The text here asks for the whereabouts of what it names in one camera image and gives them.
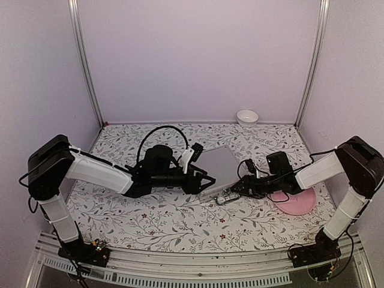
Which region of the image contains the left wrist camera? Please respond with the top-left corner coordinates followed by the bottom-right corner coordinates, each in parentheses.
top-left (178, 143), bottom-right (203, 174)

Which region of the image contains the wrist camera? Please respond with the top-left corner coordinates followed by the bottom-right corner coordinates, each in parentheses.
top-left (245, 159), bottom-right (259, 177)
top-left (178, 143), bottom-right (203, 174)

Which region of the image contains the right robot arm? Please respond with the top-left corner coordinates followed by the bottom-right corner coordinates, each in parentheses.
top-left (229, 136), bottom-right (383, 262)

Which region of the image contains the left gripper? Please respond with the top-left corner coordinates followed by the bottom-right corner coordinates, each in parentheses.
top-left (152, 164), bottom-right (217, 196)

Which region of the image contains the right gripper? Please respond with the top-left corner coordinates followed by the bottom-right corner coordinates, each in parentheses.
top-left (230, 174), bottom-right (282, 199)

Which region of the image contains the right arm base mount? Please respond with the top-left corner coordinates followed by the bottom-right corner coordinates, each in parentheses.
top-left (287, 241), bottom-right (341, 268)

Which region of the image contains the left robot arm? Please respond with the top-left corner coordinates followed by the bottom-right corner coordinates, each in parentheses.
top-left (19, 134), bottom-right (215, 260)

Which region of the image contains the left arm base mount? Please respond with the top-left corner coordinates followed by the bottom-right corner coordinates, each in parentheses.
top-left (58, 239), bottom-right (110, 268)

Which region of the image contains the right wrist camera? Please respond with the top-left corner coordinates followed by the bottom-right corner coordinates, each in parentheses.
top-left (245, 159), bottom-right (259, 177)

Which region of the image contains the floral table mat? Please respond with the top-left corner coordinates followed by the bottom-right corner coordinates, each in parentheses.
top-left (68, 124), bottom-right (335, 253)

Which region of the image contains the white bowl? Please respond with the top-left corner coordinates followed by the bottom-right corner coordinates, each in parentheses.
top-left (236, 110), bottom-right (259, 128)

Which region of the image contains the aluminium poker case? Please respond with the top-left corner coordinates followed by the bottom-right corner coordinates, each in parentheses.
top-left (196, 145), bottom-right (239, 203)

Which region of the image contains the pink plate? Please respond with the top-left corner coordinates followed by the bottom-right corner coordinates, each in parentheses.
top-left (268, 188), bottom-right (316, 216)

